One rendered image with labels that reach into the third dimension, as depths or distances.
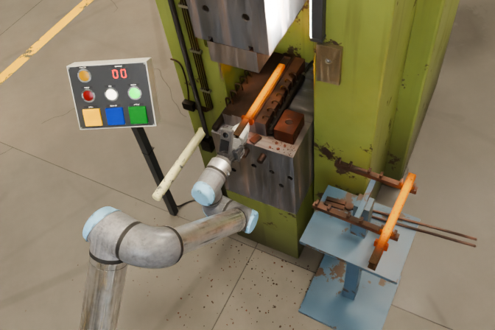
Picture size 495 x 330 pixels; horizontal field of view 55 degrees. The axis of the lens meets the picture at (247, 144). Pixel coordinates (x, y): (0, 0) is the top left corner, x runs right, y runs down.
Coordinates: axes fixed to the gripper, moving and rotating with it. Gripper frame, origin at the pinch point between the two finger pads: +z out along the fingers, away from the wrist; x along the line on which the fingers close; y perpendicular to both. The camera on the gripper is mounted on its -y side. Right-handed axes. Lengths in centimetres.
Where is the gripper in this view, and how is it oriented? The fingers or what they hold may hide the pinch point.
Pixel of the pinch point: (244, 123)
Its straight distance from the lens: 193.2
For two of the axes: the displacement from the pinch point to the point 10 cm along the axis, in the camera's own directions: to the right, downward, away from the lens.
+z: 4.4, -7.3, 5.1
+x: 8.9, 2.9, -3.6
